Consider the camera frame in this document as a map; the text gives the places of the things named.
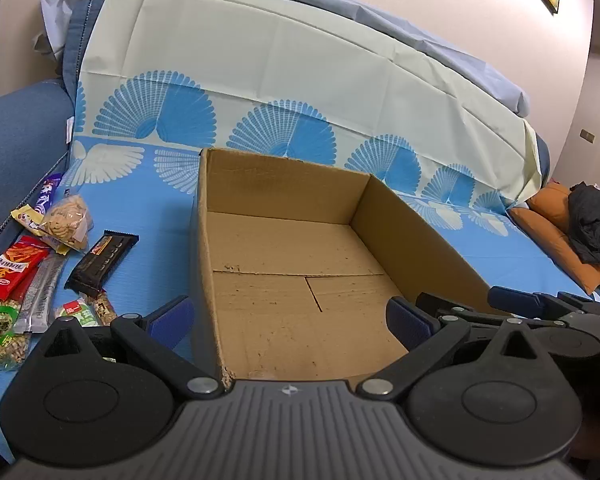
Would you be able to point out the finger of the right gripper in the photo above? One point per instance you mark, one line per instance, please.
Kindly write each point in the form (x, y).
(445, 312)
(536, 304)

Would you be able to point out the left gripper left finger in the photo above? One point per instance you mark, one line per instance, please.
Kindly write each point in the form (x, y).
(148, 342)

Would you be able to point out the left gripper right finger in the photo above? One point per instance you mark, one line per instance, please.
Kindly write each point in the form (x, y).
(430, 344)

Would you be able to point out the small red-topped nut bar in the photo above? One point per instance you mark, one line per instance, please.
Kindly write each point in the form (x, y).
(103, 308)

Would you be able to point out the black chocolate bar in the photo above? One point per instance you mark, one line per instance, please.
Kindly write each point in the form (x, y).
(91, 272)

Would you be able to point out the silver snack packet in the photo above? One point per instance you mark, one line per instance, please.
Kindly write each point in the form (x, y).
(36, 309)

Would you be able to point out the clear bag of cookies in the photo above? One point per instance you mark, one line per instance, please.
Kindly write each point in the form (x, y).
(69, 221)

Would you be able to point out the round puffed grain cake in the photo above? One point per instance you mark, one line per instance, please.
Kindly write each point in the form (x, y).
(13, 347)

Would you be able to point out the red spicy strip packet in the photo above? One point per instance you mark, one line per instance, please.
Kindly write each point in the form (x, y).
(18, 261)

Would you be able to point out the yellow snack bar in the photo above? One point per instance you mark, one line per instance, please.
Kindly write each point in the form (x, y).
(30, 219)

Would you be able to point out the purple candy bar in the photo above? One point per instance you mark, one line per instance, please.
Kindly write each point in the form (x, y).
(47, 193)

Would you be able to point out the green rice cracker packet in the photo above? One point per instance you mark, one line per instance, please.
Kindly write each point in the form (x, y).
(99, 333)

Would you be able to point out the orange cushion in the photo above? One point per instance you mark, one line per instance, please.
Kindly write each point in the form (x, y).
(546, 220)

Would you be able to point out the black jacket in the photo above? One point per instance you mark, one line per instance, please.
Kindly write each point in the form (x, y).
(584, 222)

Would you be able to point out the cardboard box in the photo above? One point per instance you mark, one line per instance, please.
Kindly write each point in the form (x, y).
(297, 263)

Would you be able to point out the blue patterned sofa cover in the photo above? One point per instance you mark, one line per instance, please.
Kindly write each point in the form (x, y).
(163, 80)

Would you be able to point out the wall switch plate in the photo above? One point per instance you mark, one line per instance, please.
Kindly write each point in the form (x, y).
(587, 136)

